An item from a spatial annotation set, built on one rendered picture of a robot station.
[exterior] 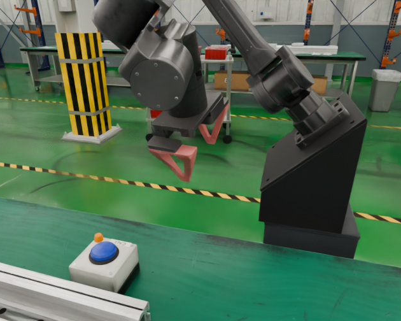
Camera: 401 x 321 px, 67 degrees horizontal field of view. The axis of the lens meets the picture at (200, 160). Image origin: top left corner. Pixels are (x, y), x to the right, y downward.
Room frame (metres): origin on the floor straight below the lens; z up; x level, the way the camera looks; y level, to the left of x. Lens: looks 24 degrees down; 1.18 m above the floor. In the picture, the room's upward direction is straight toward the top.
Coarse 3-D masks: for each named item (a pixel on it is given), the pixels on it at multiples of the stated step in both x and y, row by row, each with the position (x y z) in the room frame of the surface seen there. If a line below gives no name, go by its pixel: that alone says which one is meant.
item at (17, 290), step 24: (0, 264) 0.34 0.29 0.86; (0, 288) 0.31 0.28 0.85; (24, 288) 0.30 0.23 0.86; (48, 288) 0.30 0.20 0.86; (72, 288) 0.30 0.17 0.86; (96, 288) 0.30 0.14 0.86; (0, 312) 0.28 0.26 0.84; (24, 312) 0.28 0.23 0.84; (48, 312) 0.29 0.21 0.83; (72, 312) 0.28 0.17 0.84; (96, 312) 0.27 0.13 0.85; (120, 312) 0.26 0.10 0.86; (144, 312) 0.27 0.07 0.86
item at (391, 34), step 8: (312, 0) 6.38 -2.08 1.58; (376, 0) 6.66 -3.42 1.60; (400, 0) 6.52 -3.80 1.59; (312, 8) 6.93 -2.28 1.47; (392, 16) 6.63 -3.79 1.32; (392, 24) 6.53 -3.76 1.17; (304, 32) 6.96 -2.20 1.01; (392, 32) 6.51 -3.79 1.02; (400, 32) 5.95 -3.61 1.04; (304, 40) 6.96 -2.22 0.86; (392, 40) 6.50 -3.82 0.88; (368, 48) 6.67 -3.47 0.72; (384, 48) 6.63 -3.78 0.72; (384, 56) 6.53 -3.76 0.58; (304, 64) 6.94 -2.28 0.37; (384, 64) 6.51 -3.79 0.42
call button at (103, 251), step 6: (96, 246) 0.39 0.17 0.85; (102, 246) 0.39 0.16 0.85; (108, 246) 0.39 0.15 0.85; (114, 246) 0.39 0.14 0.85; (90, 252) 0.38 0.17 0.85; (96, 252) 0.38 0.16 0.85; (102, 252) 0.38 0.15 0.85; (108, 252) 0.38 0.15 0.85; (114, 252) 0.38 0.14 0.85; (96, 258) 0.37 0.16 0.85; (102, 258) 0.37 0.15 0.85; (108, 258) 0.37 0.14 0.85
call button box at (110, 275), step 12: (108, 240) 0.42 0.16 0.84; (84, 252) 0.39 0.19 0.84; (120, 252) 0.39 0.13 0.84; (132, 252) 0.40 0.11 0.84; (72, 264) 0.37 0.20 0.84; (84, 264) 0.37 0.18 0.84; (96, 264) 0.37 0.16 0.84; (108, 264) 0.37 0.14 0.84; (120, 264) 0.37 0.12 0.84; (132, 264) 0.39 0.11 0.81; (72, 276) 0.36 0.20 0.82; (84, 276) 0.35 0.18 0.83; (96, 276) 0.35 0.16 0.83; (108, 276) 0.34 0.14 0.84; (120, 276) 0.36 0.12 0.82; (132, 276) 0.39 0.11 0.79; (108, 288) 0.34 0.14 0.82; (120, 288) 0.36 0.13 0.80
